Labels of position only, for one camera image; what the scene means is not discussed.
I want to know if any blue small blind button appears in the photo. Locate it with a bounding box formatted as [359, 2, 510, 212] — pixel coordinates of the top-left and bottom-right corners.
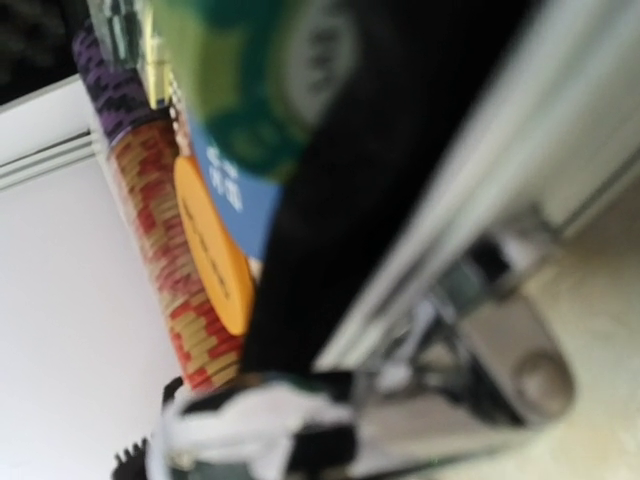
[189, 119, 282, 260]

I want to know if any aluminium poker set case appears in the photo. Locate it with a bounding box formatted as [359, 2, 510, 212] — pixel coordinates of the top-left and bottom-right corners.
[1, 1, 639, 479]

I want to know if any orange big blind button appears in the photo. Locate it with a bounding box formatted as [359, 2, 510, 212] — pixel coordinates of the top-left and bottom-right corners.
[174, 156, 255, 336]

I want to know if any green poker chip stack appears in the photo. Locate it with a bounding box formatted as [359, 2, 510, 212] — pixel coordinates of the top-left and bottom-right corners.
[152, 1, 360, 183]

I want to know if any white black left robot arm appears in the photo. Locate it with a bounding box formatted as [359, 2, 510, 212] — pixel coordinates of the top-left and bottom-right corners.
[111, 437, 149, 480]

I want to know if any left chip row in case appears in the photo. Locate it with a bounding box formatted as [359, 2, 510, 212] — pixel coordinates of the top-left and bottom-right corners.
[71, 21, 242, 390]

